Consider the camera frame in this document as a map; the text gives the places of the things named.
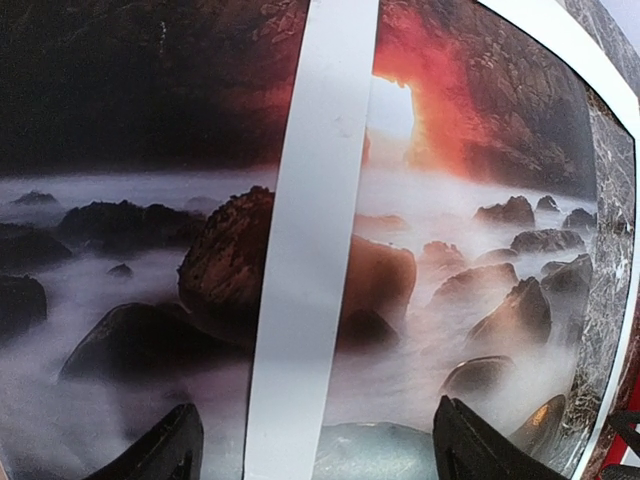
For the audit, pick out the landscape photo print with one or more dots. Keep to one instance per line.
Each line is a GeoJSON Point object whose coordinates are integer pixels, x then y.
{"type": "Point", "coordinates": [141, 145]}

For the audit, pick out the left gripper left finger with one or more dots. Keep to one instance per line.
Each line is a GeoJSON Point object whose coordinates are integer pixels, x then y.
{"type": "Point", "coordinates": [171, 449]}

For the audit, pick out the white photo mat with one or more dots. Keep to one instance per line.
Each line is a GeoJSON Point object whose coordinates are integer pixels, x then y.
{"type": "Point", "coordinates": [310, 225]}

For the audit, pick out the red wooden picture frame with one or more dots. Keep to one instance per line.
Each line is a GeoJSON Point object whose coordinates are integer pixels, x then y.
{"type": "Point", "coordinates": [622, 461]}

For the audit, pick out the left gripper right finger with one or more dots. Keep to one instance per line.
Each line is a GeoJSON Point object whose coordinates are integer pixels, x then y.
{"type": "Point", "coordinates": [467, 447]}

